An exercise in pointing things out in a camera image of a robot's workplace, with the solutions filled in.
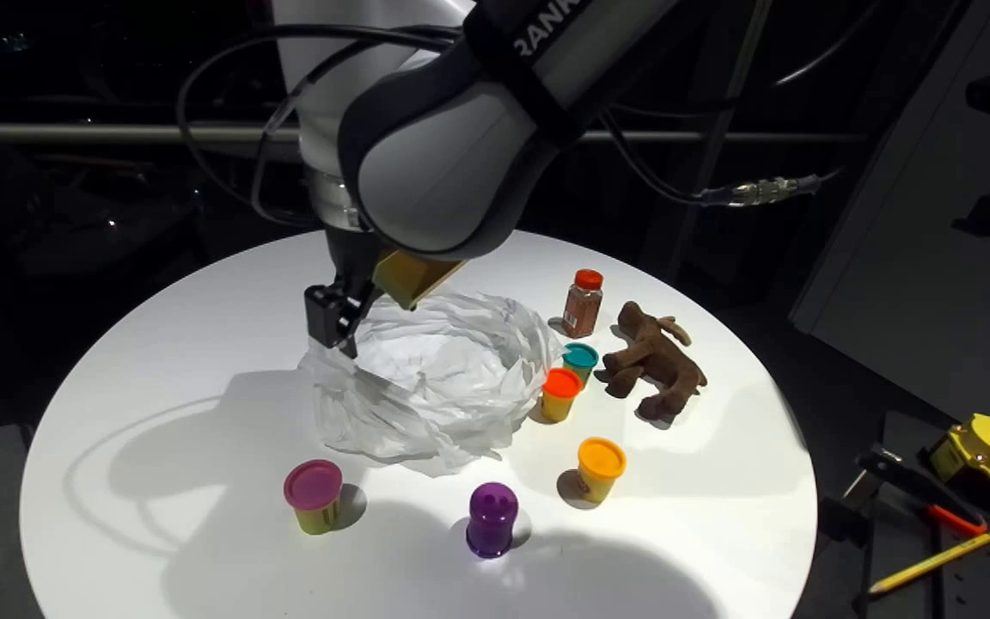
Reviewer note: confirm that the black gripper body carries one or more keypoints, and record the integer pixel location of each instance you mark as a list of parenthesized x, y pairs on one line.
[(356, 261)]

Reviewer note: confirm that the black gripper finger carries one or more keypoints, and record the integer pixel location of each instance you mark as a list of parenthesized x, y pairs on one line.
[(327, 315)]

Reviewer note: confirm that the magenta lid dough tub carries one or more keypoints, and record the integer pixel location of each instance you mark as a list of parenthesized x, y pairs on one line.
[(314, 495)]

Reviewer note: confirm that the red lid spice jar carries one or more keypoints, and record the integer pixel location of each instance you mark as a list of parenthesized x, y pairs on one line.
[(581, 308)]

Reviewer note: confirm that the orange lid dough tub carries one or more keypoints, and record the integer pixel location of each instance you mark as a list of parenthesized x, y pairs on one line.
[(559, 397)]

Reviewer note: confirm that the teal lid dough tub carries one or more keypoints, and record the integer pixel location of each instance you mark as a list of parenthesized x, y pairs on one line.
[(579, 363)]

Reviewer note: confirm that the dark purple lid dough tub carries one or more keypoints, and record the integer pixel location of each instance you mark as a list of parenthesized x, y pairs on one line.
[(494, 518)]

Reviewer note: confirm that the yellow lid dough tub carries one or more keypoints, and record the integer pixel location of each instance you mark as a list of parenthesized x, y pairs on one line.
[(600, 468)]

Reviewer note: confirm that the brown plush dog toy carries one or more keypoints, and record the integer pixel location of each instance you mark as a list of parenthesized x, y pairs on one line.
[(653, 363)]

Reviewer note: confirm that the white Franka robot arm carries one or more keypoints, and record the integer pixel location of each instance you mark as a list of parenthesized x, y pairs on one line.
[(437, 150)]

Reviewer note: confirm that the white plastic bag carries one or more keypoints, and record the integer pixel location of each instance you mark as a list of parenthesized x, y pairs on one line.
[(448, 378)]

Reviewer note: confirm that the metal window railing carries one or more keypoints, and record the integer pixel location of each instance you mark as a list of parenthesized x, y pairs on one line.
[(119, 131)]

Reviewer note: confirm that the yellow pencil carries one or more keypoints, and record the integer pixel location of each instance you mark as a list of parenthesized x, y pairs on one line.
[(929, 562)]

